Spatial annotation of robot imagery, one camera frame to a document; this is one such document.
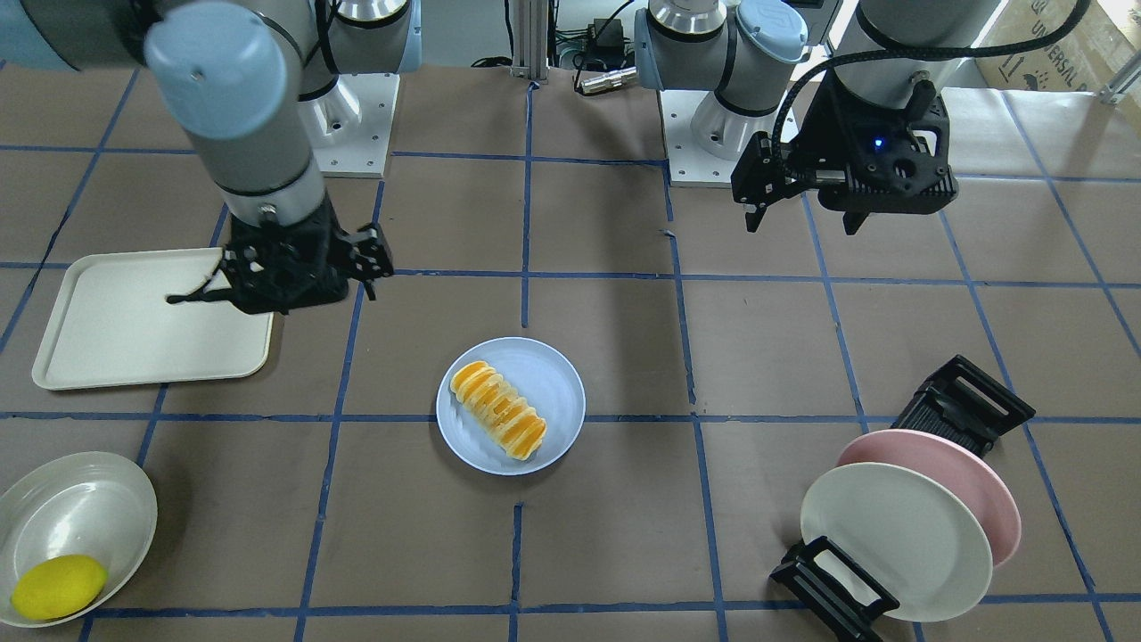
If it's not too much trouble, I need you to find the pink plate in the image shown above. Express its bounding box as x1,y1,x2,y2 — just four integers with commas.
836,428,1023,566

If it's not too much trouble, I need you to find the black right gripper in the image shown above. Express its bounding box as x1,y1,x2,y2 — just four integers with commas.
165,196,395,314

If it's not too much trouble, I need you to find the cream round plate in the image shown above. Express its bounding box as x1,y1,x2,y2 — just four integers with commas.
1,452,157,629

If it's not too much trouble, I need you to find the black plate rack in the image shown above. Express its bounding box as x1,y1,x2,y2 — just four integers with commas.
770,355,1035,641

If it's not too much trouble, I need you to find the silver cylinder tool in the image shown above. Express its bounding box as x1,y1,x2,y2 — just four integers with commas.
576,68,639,96

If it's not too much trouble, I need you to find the aluminium frame post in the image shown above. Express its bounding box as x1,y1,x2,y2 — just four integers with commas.
508,1,555,86

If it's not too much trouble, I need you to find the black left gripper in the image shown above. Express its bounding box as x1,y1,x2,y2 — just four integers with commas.
731,70,958,235

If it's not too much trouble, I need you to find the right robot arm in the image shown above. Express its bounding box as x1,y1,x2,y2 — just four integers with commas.
3,1,423,316

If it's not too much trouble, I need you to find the cream plate in rack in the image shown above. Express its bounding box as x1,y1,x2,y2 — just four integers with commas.
800,463,993,621

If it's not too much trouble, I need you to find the blue plate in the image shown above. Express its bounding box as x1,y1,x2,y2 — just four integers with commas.
436,338,586,476

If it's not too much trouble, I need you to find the spiral orange bread roll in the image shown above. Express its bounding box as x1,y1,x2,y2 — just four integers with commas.
450,360,547,462

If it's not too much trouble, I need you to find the yellow lemon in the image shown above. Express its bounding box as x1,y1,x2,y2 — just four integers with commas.
11,554,110,621

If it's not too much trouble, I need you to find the white rectangular tray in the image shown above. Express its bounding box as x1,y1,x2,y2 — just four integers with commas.
31,247,273,391

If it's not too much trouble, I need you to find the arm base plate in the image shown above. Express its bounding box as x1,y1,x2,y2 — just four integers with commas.
299,74,402,179
659,90,777,188

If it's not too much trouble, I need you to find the brown paper table cover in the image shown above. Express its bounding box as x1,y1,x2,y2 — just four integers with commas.
1,65,1140,641

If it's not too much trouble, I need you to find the black power brick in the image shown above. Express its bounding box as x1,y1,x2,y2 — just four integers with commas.
586,18,625,54

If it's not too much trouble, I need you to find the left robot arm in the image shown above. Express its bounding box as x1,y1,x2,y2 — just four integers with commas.
633,1,1089,235

